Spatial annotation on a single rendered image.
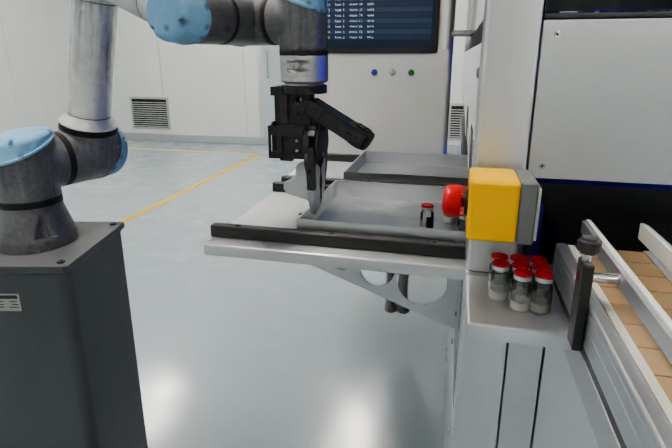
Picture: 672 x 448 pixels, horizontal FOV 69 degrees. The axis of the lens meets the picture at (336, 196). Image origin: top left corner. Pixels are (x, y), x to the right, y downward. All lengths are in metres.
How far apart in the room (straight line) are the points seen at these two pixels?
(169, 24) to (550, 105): 0.49
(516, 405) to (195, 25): 0.69
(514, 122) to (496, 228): 0.14
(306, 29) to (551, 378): 0.61
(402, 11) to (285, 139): 0.96
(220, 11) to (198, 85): 6.34
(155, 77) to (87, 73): 6.28
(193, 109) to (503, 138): 6.63
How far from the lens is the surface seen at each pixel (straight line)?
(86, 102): 1.15
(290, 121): 0.80
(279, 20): 0.78
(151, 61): 7.42
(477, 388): 0.79
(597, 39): 0.66
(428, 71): 1.67
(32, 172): 1.11
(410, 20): 1.67
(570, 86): 0.65
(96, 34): 1.12
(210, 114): 7.04
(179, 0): 0.71
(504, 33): 0.64
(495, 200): 0.57
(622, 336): 0.50
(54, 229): 1.14
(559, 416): 0.83
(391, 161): 1.34
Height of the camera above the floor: 1.16
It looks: 16 degrees down
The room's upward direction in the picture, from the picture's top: straight up
